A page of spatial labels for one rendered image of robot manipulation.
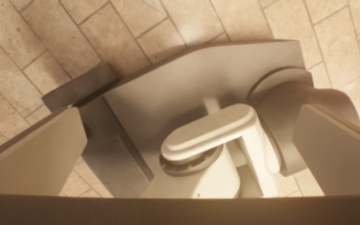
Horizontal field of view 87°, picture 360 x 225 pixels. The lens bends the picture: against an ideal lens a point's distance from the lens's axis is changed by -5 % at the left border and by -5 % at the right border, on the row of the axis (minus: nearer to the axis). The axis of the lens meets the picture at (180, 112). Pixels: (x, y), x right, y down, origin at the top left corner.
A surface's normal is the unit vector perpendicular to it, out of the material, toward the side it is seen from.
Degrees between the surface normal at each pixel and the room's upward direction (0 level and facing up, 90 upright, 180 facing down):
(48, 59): 0
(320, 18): 0
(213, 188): 43
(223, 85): 0
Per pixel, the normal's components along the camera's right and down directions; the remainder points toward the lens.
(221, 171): 0.65, 0.00
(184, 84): 0.03, 0.37
